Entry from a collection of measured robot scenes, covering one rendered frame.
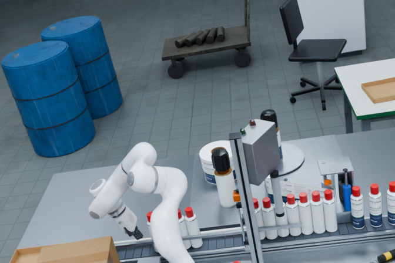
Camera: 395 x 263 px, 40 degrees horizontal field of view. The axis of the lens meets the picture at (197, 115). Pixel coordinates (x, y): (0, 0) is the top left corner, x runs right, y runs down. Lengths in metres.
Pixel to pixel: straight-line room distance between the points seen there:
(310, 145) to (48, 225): 1.47
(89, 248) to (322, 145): 1.41
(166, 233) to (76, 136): 3.55
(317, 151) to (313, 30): 3.19
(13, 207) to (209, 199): 2.53
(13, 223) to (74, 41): 1.93
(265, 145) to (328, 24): 4.09
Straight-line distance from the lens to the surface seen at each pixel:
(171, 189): 1.97
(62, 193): 3.24
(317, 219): 2.40
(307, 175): 2.81
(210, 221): 2.62
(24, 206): 4.88
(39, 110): 5.22
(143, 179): 1.92
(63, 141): 5.34
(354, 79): 3.91
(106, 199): 2.25
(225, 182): 2.58
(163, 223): 1.90
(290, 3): 5.18
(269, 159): 2.10
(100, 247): 2.27
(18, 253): 2.91
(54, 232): 2.96
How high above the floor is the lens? 2.50
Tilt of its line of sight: 27 degrees down
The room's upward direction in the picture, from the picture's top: 12 degrees counter-clockwise
